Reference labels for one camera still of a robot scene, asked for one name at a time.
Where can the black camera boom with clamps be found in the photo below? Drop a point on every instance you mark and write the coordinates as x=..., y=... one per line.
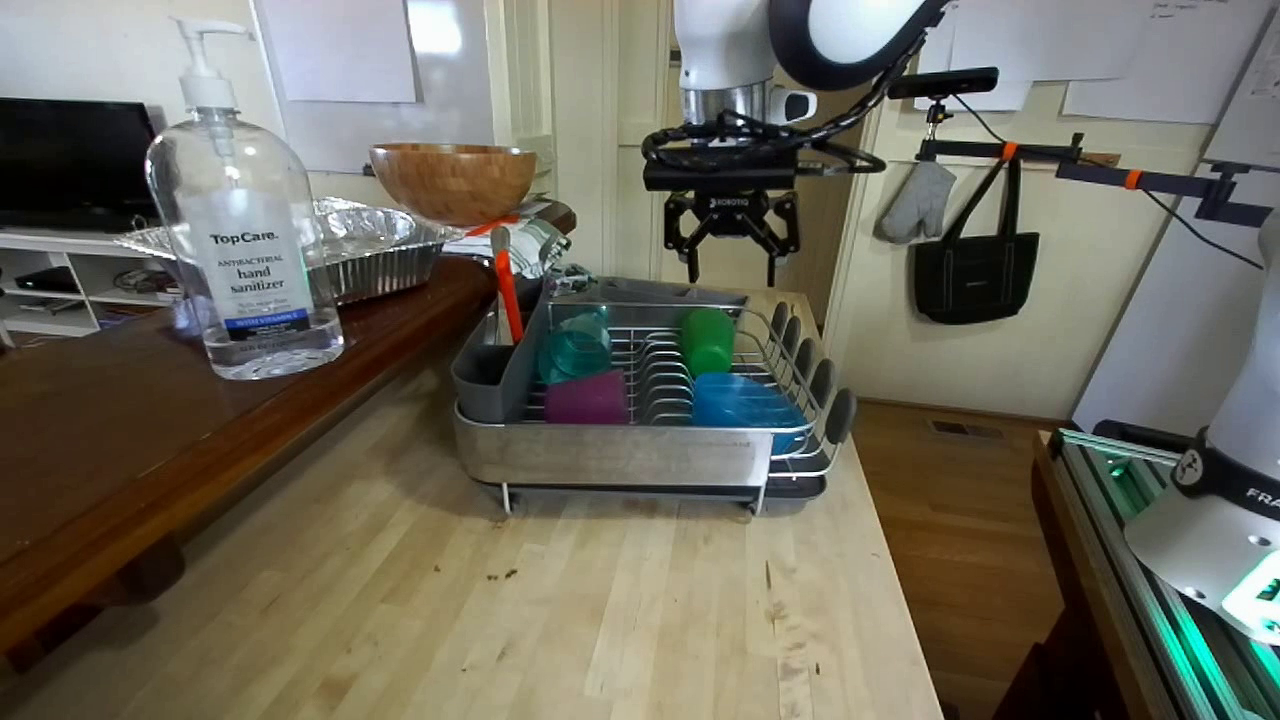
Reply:
x=1107, y=167

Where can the black stereo camera bar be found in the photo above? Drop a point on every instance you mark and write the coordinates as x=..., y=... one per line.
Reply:
x=940, y=83

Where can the white shelf unit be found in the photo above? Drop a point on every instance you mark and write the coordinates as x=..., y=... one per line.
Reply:
x=54, y=280

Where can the grey steel dish rack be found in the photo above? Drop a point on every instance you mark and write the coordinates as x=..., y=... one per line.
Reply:
x=624, y=453

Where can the wooden bowl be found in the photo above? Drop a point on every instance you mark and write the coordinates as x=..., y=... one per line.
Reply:
x=455, y=184

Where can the aluminium robot pedestal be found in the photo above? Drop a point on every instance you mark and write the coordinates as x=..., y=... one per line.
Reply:
x=1133, y=587

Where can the grey oven mitt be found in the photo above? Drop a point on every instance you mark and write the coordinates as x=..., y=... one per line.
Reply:
x=914, y=201

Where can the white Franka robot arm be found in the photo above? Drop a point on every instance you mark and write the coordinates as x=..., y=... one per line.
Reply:
x=723, y=47

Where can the green plastic cup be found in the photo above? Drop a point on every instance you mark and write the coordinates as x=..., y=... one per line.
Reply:
x=705, y=343

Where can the orange silicone spatula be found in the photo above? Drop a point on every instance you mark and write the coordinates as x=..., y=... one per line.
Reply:
x=508, y=287

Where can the black monitor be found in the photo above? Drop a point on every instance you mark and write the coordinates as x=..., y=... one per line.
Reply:
x=75, y=160

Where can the aluminium foil tray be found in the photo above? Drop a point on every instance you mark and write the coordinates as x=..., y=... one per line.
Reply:
x=366, y=254

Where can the white wall sheet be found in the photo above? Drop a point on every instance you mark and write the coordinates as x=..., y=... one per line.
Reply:
x=335, y=51

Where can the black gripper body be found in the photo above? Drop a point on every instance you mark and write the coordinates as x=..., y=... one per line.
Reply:
x=730, y=211

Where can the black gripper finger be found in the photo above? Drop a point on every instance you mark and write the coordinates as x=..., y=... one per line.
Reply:
x=785, y=243
x=686, y=243

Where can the black tote bag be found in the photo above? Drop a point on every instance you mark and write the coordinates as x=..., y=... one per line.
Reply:
x=977, y=276

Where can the brown wooden raised counter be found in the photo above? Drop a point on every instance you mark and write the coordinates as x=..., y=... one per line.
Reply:
x=122, y=443

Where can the blue plastic cup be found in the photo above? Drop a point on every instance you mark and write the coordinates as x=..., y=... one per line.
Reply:
x=741, y=401

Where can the white handwritten paper sheet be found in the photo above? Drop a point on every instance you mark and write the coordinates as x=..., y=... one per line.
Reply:
x=1252, y=114

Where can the purple plastic cup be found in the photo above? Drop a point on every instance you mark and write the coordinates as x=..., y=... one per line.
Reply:
x=584, y=401

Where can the clear hand sanitizer pump bottle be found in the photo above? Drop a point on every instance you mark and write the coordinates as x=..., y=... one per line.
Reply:
x=245, y=254

